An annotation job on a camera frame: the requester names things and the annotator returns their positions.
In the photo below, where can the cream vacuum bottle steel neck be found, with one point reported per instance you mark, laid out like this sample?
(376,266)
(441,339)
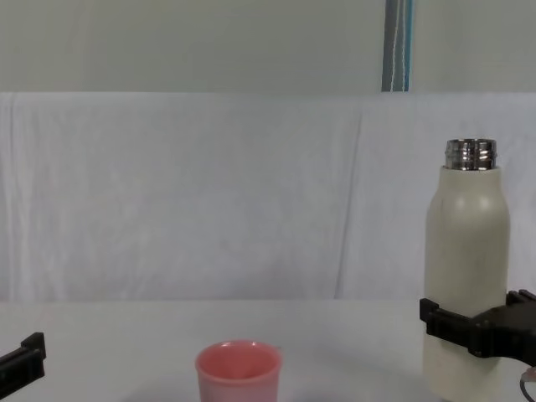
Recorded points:
(465,243)

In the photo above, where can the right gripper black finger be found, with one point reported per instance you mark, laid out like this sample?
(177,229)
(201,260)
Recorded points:
(456,328)
(523,298)

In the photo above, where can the pink cup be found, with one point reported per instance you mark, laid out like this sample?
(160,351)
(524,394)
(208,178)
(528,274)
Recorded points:
(238,377)

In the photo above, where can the white draped backdrop cloth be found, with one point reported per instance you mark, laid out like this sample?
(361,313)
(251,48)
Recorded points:
(209,197)

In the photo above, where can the white table cloth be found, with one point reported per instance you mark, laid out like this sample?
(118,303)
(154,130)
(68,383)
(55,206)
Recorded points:
(125,347)

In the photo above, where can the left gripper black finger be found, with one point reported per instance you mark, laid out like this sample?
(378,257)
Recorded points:
(29,358)

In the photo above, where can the grey striped post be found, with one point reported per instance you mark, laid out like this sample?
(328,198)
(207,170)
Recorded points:
(397,46)

